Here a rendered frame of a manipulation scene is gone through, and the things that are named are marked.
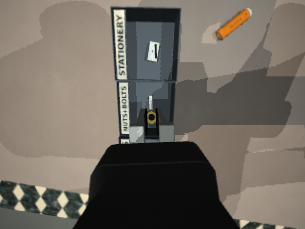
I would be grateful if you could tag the brass hex nut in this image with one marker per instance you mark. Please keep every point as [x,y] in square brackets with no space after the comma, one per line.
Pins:
[151,116]

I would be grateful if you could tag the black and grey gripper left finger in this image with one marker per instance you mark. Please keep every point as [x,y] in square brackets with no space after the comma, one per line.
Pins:
[138,130]

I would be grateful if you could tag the orange aa battery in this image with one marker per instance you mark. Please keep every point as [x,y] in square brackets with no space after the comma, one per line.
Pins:
[234,23]

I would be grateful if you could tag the dark grey rack of bins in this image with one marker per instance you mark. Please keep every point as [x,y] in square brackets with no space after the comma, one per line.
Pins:
[137,78]

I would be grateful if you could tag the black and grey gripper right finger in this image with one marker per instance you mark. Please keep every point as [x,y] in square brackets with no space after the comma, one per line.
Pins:
[165,129]

